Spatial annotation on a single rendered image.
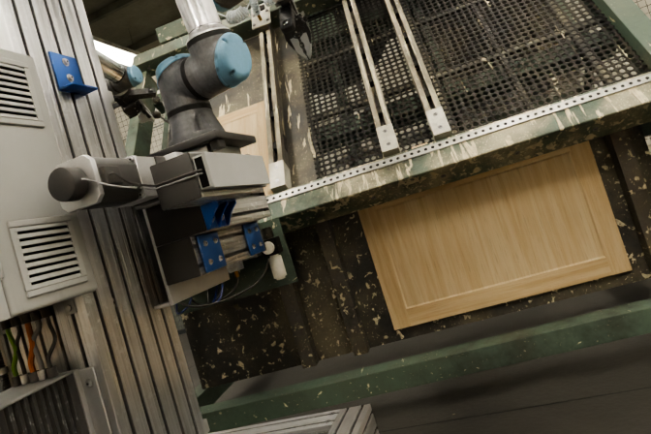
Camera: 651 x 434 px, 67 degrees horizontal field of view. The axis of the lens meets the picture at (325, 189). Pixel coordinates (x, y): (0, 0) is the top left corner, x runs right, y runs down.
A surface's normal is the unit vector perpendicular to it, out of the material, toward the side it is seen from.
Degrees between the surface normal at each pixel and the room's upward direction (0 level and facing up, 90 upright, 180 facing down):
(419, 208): 90
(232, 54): 98
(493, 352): 90
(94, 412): 90
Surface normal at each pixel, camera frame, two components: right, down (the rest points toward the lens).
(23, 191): 0.91, -0.29
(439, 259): -0.19, 0.01
